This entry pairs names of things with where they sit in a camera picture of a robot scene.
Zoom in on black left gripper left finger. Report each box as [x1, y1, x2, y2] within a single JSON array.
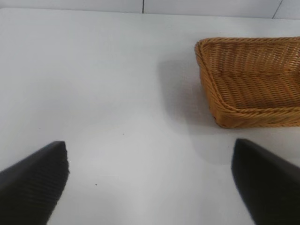
[[0, 140, 70, 225]]

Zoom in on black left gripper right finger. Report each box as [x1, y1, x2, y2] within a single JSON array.
[[231, 138, 300, 225]]

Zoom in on woven wicker basket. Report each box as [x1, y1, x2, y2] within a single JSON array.
[[194, 36, 300, 129]]

